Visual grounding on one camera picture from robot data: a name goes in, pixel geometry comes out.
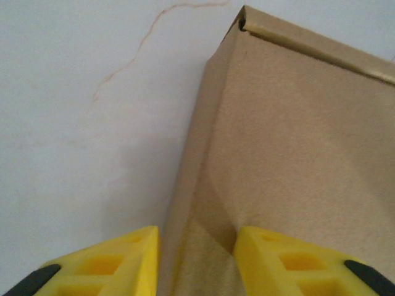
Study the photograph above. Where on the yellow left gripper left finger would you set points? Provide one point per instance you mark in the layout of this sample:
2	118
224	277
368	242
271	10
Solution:
108	271

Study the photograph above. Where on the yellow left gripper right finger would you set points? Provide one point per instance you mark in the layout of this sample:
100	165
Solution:
293	271

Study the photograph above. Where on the brown cardboard box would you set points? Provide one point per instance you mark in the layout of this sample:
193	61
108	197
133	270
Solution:
293	138

